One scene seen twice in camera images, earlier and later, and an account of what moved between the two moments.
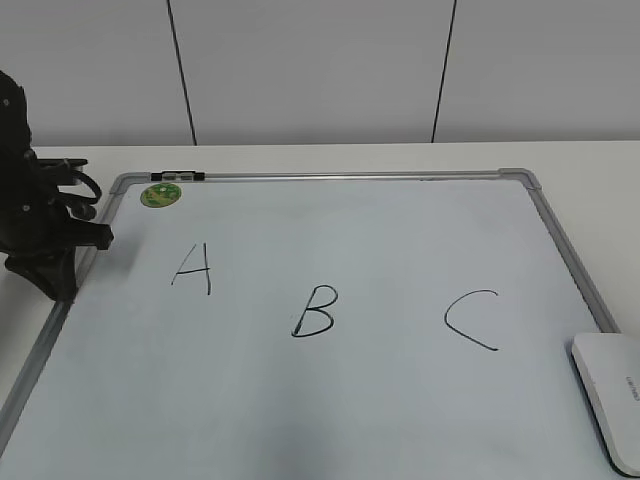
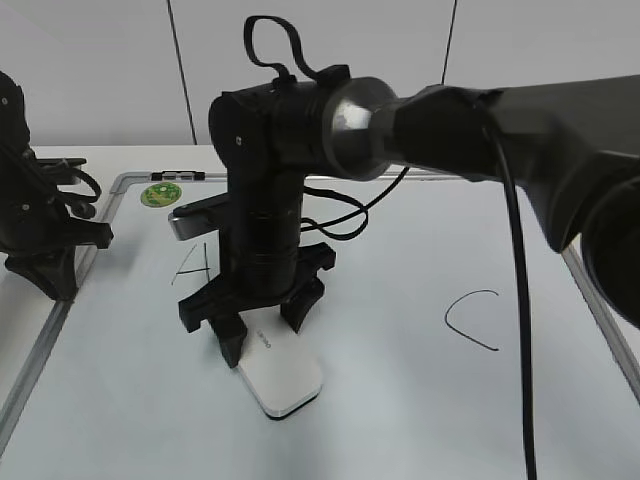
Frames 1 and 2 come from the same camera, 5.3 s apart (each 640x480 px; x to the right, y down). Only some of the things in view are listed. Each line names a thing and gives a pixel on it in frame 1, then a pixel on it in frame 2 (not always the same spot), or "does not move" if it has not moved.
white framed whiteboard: (387, 324) does not move
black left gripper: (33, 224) does not move
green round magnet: (160, 195) does not move
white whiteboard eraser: (609, 366) to (280, 367)
